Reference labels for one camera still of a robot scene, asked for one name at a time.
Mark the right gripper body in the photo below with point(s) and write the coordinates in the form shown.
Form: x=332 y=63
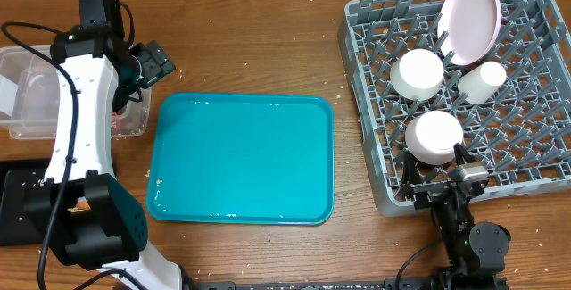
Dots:
x=430 y=191

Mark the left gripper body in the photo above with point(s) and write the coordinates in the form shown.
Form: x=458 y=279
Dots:
x=153 y=64

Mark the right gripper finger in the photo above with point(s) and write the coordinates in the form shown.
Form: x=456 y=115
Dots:
x=462 y=156
x=411 y=176

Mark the small white plate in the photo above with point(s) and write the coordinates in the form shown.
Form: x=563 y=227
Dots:
x=431 y=137

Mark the red snack wrapper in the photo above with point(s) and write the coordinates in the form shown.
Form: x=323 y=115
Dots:
x=119 y=120

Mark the white upside-down cup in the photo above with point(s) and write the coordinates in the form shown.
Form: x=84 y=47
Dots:
x=482 y=82

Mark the pale green bowl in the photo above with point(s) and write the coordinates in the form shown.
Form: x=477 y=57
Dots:
x=417 y=75

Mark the large white plate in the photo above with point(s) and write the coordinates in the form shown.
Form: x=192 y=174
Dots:
x=472 y=27

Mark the orange carrot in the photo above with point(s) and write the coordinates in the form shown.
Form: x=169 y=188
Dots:
x=81 y=205

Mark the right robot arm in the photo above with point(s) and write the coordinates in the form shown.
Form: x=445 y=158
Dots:
x=476 y=251

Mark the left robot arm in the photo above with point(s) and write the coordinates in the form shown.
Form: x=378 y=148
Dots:
x=85 y=216

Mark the grey dishwasher rack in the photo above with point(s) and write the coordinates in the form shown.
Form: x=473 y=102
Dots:
x=521 y=134

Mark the clear plastic waste bin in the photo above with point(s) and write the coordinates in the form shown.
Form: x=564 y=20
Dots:
x=30 y=98

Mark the black waste tray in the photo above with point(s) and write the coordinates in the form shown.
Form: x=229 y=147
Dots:
x=16 y=175

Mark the teal plastic serving tray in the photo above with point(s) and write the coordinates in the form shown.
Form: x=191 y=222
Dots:
x=243 y=159

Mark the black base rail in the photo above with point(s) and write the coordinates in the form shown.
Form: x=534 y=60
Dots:
x=303 y=286

